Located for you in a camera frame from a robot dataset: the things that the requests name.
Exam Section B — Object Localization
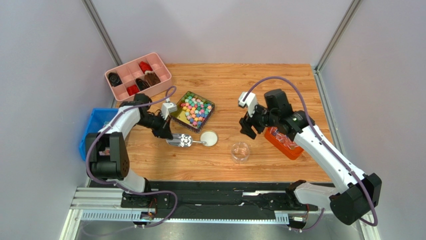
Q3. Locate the clear plastic cup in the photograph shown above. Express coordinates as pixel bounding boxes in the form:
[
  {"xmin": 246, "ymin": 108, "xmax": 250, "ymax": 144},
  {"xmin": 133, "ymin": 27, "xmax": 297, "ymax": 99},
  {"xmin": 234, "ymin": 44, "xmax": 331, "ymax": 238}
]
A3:
[{"xmin": 231, "ymin": 142, "xmax": 251, "ymax": 164}]

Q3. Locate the purple cable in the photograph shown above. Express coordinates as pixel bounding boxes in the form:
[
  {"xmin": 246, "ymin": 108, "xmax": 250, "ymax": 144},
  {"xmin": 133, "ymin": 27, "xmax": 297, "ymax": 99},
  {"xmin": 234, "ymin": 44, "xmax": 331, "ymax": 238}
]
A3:
[
  {"xmin": 85, "ymin": 85, "xmax": 179, "ymax": 229},
  {"xmin": 242, "ymin": 76, "xmax": 379, "ymax": 232}
]

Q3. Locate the aluminium frame post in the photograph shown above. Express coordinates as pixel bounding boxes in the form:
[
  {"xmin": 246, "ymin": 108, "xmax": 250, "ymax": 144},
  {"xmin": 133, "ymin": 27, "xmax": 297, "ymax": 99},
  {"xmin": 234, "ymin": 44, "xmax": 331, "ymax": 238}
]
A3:
[
  {"xmin": 314, "ymin": 0, "xmax": 363, "ymax": 73},
  {"xmin": 81, "ymin": 0, "xmax": 123, "ymax": 66}
]

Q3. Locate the square tin of star candies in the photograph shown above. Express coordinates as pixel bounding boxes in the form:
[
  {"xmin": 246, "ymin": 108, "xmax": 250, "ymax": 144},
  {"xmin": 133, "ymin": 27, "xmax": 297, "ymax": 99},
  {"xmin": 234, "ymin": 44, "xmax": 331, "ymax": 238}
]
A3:
[{"xmin": 170, "ymin": 91, "xmax": 216, "ymax": 134}]

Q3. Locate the left aluminium frame post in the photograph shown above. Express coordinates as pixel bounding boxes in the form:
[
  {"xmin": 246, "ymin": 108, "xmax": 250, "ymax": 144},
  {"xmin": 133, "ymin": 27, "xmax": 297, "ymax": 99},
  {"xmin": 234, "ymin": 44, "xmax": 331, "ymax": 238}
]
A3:
[{"xmin": 81, "ymin": 0, "xmax": 123, "ymax": 66}]

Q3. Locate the metal scoop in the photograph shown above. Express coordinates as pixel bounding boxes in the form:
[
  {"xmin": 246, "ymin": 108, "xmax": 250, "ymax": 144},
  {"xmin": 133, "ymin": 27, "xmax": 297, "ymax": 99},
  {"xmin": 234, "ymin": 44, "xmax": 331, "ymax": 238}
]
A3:
[{"xmin": 166, "ymin": 133, "xmax": 206, "ymax": 148}]

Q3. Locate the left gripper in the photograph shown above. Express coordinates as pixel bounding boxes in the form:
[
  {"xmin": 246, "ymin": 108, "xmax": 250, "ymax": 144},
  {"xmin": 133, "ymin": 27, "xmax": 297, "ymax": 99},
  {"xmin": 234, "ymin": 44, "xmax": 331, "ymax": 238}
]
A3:
[{"xmin": 136, "ymin": 111, "xmax": 173, "ymax": 140}]

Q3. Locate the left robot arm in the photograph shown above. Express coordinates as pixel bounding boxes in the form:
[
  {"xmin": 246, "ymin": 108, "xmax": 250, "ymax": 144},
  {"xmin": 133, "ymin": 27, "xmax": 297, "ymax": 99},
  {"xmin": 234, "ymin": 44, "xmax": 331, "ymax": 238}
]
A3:
[{"xmin": 85, "ymin": 93, "xmax": 177, "ymax": 195}]

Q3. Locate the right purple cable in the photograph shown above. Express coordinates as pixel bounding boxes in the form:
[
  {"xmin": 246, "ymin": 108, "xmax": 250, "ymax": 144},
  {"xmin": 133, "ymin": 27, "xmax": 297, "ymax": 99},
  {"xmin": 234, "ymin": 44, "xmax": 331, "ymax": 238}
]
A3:
[{"xmin": 242, "ymin": 76, "xmax": 379, "ymax": 232}]

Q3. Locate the right aluminium frame post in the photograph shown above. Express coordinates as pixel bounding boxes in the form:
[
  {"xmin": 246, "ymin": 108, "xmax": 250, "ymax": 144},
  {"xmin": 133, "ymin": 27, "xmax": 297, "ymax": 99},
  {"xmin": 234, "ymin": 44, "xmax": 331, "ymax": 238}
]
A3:
[{"xmin": 314, "ymin": 0, "xmax": 363, "ymax": 73}]

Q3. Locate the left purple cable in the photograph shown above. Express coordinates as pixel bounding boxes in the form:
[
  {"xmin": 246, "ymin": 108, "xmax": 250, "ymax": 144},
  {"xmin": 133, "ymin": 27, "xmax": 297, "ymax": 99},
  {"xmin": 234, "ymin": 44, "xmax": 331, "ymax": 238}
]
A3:
[{"xmin": 85, "ymin": 85, "xmax": 179, "ymax": 229}]

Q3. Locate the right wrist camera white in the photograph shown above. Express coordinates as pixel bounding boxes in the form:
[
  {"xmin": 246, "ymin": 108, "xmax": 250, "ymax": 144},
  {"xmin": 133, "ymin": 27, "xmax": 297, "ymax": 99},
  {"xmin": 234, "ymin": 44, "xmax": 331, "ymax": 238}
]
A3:
[{"xmin": 238, "ymin": 91, "xmax": 258, "ymax": 117}]

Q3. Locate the black chocolate in tray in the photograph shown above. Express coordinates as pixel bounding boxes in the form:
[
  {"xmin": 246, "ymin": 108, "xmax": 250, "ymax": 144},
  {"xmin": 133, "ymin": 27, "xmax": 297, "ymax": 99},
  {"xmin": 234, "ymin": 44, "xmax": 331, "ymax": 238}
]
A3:
[{"xmin": 107, "ymin": 72, "xmax": 123, "ymax": 87}]

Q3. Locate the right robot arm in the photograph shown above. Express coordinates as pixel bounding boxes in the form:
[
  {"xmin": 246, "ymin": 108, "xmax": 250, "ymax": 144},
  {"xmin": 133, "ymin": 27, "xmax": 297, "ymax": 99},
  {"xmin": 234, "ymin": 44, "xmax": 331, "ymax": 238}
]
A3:
[{"xmin": 238, "ymin": 89, "xmax": 382, "ymax": 225}]

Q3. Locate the orange tray of candies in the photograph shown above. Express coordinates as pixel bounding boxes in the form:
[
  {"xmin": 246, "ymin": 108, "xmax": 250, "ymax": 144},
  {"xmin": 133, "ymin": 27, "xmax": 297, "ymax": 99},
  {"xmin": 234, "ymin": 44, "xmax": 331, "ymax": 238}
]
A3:
[{"xmin": 264, "ymin": 127, "xmax": 304, "ymax": 160}]

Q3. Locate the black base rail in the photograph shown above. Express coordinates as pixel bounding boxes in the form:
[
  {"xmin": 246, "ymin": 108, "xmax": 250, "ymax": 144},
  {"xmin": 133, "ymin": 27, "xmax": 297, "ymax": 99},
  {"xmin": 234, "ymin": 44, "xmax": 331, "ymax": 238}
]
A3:
[{"xmin": 70, "ymin": 179, "xmax": 340, "ymax": 225}]

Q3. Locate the blue plastic bin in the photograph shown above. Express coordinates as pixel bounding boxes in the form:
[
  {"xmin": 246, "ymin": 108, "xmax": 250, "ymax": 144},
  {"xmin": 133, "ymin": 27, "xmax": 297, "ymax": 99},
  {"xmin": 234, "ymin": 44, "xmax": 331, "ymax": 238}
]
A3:
[{"xmin": 78, "ymin": 108, "xmax": 118, "ymax": 162}]

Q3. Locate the white round lid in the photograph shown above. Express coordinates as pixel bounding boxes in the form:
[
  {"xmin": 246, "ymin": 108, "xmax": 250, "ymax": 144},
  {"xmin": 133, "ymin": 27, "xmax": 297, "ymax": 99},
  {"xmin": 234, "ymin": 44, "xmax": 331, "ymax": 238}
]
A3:
[{"xmin": 200, "ymin": 130, "xmax": 219, "ymax": 147}]

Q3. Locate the pink compartment tray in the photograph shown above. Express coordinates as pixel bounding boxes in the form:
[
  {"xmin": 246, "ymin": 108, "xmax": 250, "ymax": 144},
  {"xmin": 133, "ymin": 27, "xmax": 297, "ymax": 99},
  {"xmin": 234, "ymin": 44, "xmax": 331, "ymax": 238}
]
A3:
[{"xmin": 104, "ymin": 52, "xmax": 172, "ymax": 102}]

